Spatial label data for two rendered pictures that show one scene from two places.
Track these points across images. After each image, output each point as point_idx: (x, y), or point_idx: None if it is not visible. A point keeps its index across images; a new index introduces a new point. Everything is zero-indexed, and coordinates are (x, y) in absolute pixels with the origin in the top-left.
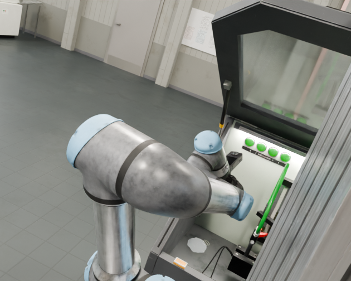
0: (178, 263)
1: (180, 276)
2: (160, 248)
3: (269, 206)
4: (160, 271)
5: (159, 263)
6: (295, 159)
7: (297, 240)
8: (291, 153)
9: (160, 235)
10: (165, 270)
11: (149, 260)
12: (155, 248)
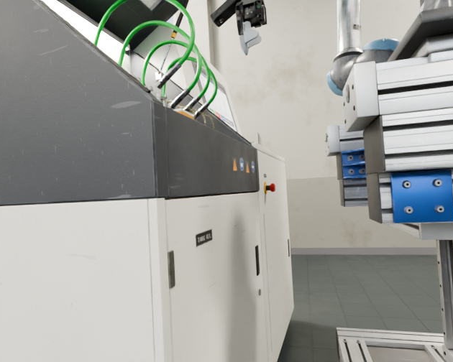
0: (185, 110)
1: (195, 136)
2: (152, 94)
3: (188, 13)
4: (175, 143)
5: (171, 125)
6: (78, 30)
7: None
8: (71, 20)
9: (125, 75)
10: (180, 134)
11: (157, 125)
12: (151, 95)
